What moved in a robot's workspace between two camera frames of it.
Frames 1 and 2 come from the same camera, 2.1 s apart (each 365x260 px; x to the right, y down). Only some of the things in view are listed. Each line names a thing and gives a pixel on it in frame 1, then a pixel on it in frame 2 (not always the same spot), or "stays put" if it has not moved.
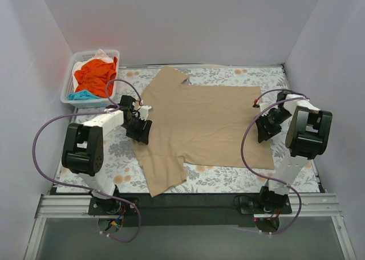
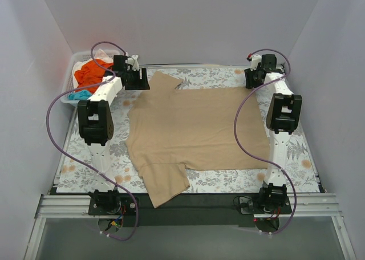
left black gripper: (138, 128) to (136, 79)
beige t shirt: (201, 125) stays put
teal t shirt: (82, 94) stays put
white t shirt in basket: (101, 55) stays put
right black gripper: (266, 125) to (251, 79)
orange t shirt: (94, 76) stays put
